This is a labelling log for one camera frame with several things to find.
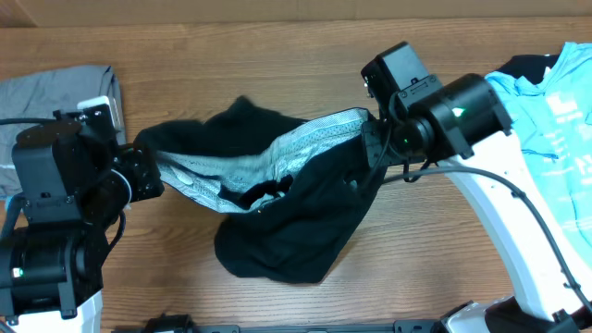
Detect black shorts with mesh lining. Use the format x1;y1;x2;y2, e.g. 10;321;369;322
136;96;386;284

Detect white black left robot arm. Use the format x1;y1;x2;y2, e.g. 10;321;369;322
1;96;164;333

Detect light blue t-shirt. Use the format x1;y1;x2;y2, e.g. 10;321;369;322
486;42;591;265

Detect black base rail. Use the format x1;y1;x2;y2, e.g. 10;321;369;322
110;314;440;333

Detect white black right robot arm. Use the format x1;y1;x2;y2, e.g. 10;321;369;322
361;43;591;332

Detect folded grey shorts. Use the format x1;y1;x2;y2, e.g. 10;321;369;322
1;65;124;201

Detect black garment under blue shirt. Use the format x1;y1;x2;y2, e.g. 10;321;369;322
498;55;559;84

